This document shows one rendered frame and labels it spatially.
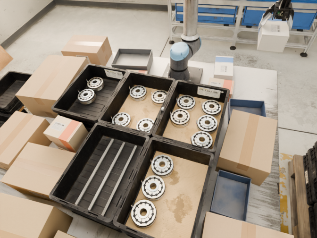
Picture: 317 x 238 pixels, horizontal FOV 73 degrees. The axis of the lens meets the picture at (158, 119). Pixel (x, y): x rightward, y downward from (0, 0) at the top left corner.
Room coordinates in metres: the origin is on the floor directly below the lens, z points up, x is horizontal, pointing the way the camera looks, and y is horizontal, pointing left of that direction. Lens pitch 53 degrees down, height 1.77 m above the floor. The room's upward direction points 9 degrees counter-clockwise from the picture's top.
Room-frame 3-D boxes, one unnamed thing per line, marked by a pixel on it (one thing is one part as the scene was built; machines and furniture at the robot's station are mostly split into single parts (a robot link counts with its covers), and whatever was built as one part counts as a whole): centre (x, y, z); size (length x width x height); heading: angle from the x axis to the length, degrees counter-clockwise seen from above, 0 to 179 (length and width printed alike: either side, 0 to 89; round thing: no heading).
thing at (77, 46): (1.54, 0.48, 0.78); 0.30 x 0.22 x 0.16; 70
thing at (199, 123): (0.62, -0.24, 0.86); 0.10 x 0.10 x 0.01
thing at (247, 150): (0.50, -0.42, 0.78); 0.30 x 0.22 x 0.16; 150
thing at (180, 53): (1.14, -0.20, 0.91); 0.13 x 0.12 x 0.14; 138
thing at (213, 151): (0.66, -0.18, 0.92); 0.40 x 0.30 x 0.02; 152
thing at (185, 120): (0.69, -0.12, 0.86); 0.10 x 0.10 x 0.01
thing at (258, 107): (0.74, -0.52, 0.74); 0.20 x 0.15 x 0.07; 72
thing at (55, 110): (0.94, 0.35, 0.92); 0.40 x 0.30 x 0.02; 152
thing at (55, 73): (1.16, 0.63, 0.80); 0.40 x 0.30 x 0.20; 160
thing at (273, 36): (0.97, -0.66, 1.10); 0.20 x 0.12 x 0.09; 156
